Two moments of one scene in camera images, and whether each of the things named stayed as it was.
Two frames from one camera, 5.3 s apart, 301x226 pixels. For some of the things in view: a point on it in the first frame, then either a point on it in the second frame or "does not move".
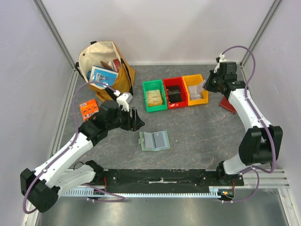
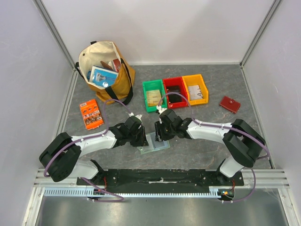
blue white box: [101, 75] does not move
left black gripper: [132, 124] → [142, 141]
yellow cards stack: [154, 98] does not move
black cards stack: [174, 93] does not move
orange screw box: [88, 108] does not move
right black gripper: [210, 83] → [159, 131]
